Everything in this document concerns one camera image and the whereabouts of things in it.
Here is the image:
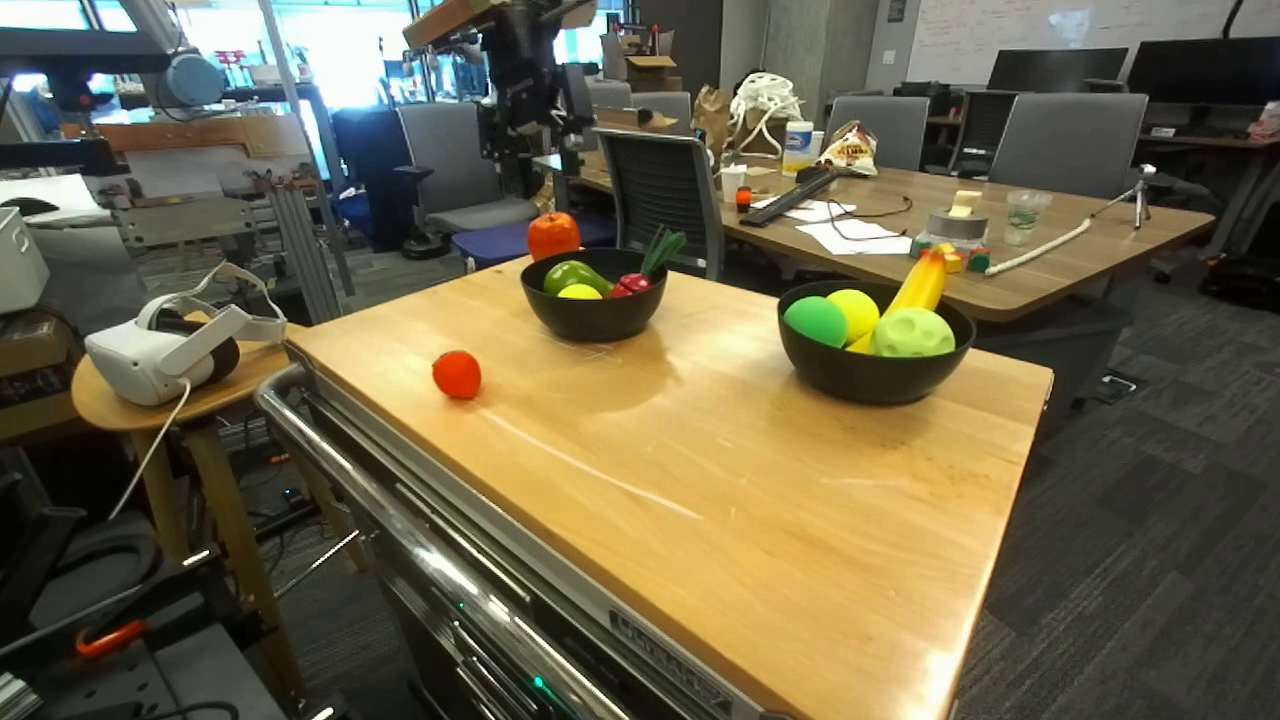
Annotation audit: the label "white VR headset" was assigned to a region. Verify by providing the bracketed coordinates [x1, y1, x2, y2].
[78, 256, 293, 410]

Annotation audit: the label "red tomato toy green top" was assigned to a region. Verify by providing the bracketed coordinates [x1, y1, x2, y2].
[426, 347, 483, 403]

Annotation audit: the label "white plastic rod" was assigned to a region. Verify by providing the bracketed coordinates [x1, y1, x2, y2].
[980, 210, 1114, 278]

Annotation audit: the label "black bowl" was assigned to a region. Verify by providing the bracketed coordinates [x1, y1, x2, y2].
[773, 271, 976, 408]
[517, 246, 668, 344]

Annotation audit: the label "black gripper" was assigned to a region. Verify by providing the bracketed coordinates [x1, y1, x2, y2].
[489, 57, 591, 170]

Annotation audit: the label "grey office chair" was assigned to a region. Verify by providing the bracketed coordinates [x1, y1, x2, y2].
[393, 100, 535, 256]
[988, 88, 1150, 204]
[824, 92, 933, 170]

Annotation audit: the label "clear plastic container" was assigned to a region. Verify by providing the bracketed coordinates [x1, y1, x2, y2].
[920, 182, 996, 251]

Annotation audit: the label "orange apple toy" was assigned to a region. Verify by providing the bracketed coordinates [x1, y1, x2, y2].
[525, 206, 584, 266]

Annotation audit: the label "green pepper toy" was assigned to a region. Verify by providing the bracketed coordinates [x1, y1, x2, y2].
[538, 256, 612, 298]

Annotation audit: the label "black computer monitor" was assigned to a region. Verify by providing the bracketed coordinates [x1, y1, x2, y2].
[1122, 31, 1280, 113]
[983, 42, 1132, 96]

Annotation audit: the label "light green dimpled ball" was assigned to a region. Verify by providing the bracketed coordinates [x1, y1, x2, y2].
[869, 304, 961, 361]

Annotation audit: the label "white paper sheets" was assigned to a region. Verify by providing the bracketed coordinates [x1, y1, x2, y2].
[796, 196, 915, 260]

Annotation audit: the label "round wooden stool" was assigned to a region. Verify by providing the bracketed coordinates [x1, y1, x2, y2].
[66, 337, 305, 697]

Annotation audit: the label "yellow banana toy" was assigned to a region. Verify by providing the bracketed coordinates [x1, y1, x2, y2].
[885, 239, 966, 321]

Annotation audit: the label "black mesh office chair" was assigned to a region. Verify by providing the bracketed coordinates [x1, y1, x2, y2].
[591, 124, 732, 278]

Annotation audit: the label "red radish toy green leaves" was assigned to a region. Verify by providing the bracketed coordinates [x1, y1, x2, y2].
[607, 225, 691, 304]

